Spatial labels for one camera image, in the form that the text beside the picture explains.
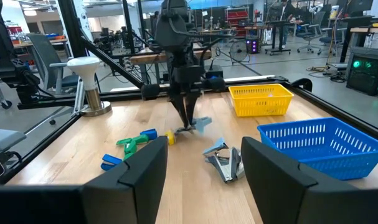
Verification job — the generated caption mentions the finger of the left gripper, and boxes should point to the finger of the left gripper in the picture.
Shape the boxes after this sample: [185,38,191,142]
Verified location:
[169,92,189,129]
[186,91,202,128]

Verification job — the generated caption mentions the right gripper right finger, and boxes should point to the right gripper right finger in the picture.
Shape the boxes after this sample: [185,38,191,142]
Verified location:
[240,136,378,224]

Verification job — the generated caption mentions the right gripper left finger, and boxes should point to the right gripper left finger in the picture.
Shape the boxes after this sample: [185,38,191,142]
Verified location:
[0,136,169,224]

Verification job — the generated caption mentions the grey staple remover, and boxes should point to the grey staple remover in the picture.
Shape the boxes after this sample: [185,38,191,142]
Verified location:
[176,116,213,135]

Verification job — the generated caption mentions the yellow stapler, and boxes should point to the yellow stapler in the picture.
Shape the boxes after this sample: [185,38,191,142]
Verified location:
[164,129,177,146]

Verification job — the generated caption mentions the blue stapler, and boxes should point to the blue stapler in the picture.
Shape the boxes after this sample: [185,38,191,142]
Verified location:
[139,128,158,141]
[100,153,123,172]

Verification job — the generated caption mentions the light blue staple remover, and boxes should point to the light blue staple remover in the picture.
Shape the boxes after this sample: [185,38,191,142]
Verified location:
[202,136,229,156]

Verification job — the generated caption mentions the green stapler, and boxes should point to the green stapler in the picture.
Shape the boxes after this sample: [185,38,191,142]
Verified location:
[123,141,139,161]
[115,134,150,147]

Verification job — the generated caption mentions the small black box blue light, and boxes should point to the small black box blue light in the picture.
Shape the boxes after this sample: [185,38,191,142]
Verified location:
[205,64,224,79]

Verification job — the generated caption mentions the wooden workbench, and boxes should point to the wooden workbench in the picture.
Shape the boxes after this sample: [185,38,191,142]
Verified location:
[129,42,213,85]

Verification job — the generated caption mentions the black floor fan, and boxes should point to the black floor fan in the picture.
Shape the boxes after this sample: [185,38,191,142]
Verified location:
[229,39,249,63]

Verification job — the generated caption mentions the blue plastic basket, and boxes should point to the blue plastic basket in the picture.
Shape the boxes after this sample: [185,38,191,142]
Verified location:
[257,117,378,181]

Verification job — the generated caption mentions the yellow plastic basket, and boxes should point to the yellow plastic basket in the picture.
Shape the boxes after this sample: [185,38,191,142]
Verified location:
[228,83,295,118]

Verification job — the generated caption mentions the black computer with lights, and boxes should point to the black computer with lights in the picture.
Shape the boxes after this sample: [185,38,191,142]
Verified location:
[245,37,260,54]

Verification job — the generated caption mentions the red storage shelving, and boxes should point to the red storage shelving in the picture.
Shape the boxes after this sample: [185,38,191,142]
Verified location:
[225,6,250,38]

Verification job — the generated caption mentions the white dome lamp brass base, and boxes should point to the white dome lamp brass base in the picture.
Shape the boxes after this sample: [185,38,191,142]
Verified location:
[66,56,113,118]

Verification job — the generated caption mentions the black standing desk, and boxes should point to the black standing desk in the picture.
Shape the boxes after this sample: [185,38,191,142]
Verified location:
[263,19,305,56]

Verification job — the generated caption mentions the person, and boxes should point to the person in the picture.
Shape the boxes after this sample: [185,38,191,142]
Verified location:
[277,0,294,49]

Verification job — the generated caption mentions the dark office chair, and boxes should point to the dark office chair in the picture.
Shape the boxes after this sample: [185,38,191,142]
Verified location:
[318,26,345,57]
[296,11,326,54]

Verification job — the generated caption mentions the grey chair seat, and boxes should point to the grey chair seat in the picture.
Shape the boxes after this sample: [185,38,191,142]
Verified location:
[0,128,27,154]

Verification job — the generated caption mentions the wooden table with bins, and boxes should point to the wooden table with bins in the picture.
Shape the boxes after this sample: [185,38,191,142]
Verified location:
[0,18,70,63]

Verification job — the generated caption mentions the grey office chair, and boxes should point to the grey office chair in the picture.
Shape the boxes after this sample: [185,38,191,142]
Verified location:
[26,33,81,94]

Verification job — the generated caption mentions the computer tower green fans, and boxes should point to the computer tower green fans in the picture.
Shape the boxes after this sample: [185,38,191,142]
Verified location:
[346,46,378,96]

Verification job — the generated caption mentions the white plastic jug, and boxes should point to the white plastic jug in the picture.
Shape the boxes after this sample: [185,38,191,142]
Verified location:
[329,4,341,19]

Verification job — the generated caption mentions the black desk wooden top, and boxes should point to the black desk wooden top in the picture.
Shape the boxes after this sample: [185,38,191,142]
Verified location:
[339,15,378,63]

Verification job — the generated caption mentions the black metal table frame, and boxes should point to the black metal table frame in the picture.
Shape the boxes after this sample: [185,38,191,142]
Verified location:
[0,0,378,185]

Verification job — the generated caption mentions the floor cable bundle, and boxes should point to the floor cable bundle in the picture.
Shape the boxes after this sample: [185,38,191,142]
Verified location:
[306,62,348,83]

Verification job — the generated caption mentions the black bracket with cables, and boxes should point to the black bracket with cables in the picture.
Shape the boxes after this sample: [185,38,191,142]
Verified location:
[0,57,49,105]

